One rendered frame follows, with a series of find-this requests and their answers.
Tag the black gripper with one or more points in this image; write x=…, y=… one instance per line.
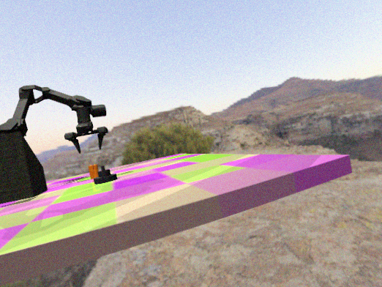
x=72, y=136

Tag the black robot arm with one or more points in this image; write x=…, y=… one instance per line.
x=80, y=104

